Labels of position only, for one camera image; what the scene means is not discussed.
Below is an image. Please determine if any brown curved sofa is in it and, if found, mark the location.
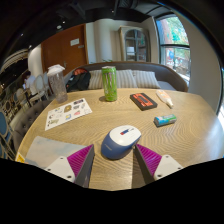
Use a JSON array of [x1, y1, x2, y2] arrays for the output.
[[64, 61, 189, 93]]

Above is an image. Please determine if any grey tufted armchair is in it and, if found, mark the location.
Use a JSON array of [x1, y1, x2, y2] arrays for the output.
[[9, 99, 54, 151]]

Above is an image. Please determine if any white door sign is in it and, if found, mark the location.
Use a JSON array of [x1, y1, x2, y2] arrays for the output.
[[69, 37, 81, 47]]

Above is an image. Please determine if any black backpack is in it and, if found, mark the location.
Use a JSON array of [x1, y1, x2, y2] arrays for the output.
[[65, 68, 92, 93]]

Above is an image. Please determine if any blue and white computer mouse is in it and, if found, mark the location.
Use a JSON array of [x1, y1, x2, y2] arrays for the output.
[[100, 124, 142, 161]]

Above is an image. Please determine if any group of dining chairs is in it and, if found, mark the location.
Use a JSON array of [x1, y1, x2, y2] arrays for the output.
[[0, 71, 51, 158]]

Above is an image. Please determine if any green drink can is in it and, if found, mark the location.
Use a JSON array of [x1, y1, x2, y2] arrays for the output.
[[101, 65, 118, 102]]

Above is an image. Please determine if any white sticker sheet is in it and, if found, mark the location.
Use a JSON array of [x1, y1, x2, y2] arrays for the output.
[[44, 97, 93, 131]]

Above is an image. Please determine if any person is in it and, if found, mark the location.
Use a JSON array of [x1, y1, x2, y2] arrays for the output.
[[22, 70, 37, 89]]

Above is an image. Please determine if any pale glass-door cabinet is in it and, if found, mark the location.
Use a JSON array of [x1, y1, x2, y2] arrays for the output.
[[117, 25, 151, 63]]

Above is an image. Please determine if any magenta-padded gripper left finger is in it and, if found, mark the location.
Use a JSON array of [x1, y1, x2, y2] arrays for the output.
[[44, 143, 96, 189]]

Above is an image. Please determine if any white tube with orange label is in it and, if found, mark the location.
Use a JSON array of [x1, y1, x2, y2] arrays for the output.
[[155, 89, 175, 109]]

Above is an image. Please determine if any black-framed window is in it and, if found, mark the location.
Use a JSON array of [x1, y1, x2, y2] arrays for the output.
[[155, 14, 192, 83]]

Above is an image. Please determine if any striped cushion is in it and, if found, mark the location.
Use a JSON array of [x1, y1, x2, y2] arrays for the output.
[[87, 69, 104, 90], [114, 69, 139, 89], [132, 69, 162, 90]]

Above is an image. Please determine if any brown wooden door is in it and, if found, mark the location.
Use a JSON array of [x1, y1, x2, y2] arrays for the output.
[[40, 23, 89, 76]]

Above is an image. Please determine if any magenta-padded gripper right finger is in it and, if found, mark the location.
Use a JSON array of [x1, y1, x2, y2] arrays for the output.
[[133, 143, 184, 185]]

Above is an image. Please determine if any pale sky-print mouse pad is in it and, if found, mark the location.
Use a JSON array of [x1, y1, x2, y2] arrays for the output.
[[24, 135, 88, 169]]

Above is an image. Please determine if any black and orange flat box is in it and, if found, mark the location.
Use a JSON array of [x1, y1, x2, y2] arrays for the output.
[[129, 92, 158, 112]]

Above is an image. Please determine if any small green and white pack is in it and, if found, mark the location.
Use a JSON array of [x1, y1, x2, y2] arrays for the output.
[[153, 113, 178, 128]]

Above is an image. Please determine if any clear shaker bottle white lid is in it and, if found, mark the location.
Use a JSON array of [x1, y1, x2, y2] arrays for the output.
[[46, 64, 69, 104]]

